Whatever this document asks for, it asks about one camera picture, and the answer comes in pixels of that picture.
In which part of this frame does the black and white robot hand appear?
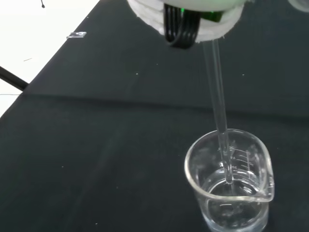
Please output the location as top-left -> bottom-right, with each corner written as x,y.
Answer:
126,0 -> 244,49

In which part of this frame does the clear glass beaker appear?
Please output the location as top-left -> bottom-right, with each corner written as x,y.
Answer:
184,128 -> 276,232

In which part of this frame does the clear tape piece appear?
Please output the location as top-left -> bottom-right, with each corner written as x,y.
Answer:
66,31 -> 87,40

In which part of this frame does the black cloth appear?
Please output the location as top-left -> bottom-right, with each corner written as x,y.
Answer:
0,0 -> 309,232

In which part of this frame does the black tripod leg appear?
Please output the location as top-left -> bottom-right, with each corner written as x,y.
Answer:
0,65 -> 29,92

